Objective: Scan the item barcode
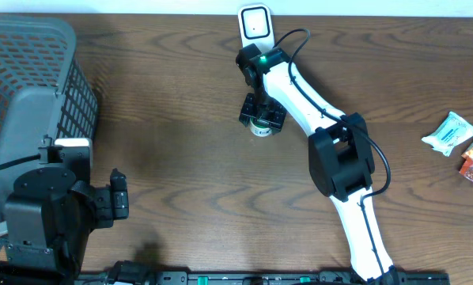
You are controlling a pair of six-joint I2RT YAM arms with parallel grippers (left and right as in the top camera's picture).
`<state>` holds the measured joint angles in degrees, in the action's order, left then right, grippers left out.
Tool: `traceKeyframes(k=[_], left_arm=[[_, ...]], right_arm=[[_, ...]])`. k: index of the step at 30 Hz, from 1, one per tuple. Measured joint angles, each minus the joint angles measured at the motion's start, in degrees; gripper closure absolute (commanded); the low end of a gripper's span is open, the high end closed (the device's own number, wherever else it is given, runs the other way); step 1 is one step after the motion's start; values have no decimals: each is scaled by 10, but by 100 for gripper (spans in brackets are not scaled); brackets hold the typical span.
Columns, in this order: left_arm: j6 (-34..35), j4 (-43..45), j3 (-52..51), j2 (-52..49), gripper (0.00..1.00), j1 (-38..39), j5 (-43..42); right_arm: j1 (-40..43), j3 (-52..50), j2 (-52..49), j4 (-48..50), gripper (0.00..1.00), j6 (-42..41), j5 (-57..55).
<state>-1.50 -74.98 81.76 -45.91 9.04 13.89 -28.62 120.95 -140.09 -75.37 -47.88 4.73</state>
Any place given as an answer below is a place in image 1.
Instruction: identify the grey plastic mesh basket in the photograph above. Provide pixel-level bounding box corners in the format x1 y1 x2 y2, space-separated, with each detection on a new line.
0 13 100 237

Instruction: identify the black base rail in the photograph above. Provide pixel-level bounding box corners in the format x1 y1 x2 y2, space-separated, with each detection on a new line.
74 261 450 285

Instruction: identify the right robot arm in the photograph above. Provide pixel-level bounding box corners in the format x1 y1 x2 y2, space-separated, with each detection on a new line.
236 44 400 284

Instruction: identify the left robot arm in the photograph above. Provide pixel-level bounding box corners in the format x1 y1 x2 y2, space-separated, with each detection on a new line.
0 167 129 284

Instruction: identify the white barcode scanner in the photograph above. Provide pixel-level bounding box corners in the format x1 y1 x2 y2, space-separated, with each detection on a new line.
237 3 275 52

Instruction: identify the teal wet wipes pack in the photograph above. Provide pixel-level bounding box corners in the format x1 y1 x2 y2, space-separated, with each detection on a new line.
422 112 473 157

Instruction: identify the green lid white jar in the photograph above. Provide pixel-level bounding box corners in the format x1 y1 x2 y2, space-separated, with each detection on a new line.
249 119 272 137

